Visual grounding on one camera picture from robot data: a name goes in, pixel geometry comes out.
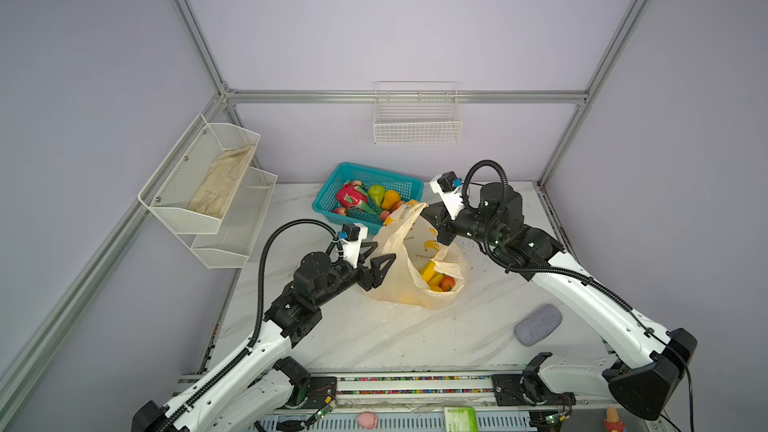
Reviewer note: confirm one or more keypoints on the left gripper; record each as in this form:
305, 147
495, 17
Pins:
366, 276

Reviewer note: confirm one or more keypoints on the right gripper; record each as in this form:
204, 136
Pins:
440, 223

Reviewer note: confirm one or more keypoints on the beige plastic bag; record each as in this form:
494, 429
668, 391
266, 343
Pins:
411, 238

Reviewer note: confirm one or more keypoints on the yellow banana bunch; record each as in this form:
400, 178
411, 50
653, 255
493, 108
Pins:
432, 277

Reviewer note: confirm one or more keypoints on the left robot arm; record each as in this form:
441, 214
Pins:
260, 375

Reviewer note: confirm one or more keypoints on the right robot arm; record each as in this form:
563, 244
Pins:
649, 360

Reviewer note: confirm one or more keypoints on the orange mango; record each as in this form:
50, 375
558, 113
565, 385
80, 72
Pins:
390, 199

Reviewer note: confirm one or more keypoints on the green pear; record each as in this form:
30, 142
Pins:
377, 193

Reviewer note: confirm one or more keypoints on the red dragon fruit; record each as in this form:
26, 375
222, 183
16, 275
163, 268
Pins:
352, 196

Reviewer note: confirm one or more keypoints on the teal plastic basket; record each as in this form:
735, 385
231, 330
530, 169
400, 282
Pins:
408, 187

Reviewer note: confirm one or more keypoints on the grey sponge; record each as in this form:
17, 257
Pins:
538, 325

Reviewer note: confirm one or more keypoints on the white mesh lower shelf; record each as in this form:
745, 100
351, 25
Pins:
232, 246

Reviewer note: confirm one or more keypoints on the white mesh shelf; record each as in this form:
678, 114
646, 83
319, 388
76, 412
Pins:
173, 184
232, 246

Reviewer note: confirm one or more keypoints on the pink pig toy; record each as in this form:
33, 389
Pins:
368, 420

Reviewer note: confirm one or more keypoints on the beige cloth in shelf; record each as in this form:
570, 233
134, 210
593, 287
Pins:
215, 193

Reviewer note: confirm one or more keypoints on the green box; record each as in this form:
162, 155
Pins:
460, 419

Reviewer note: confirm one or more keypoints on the white mesh upper shelf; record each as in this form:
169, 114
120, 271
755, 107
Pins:
173, 184

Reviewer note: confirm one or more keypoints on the aluminium front rail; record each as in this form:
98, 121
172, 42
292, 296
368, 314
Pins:
415, 402

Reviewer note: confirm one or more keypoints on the white wire wall basket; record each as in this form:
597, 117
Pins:
416, 113

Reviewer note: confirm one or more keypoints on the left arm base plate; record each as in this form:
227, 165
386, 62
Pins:
313, 393

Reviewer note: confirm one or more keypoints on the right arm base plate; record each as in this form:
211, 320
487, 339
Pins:
518, 389

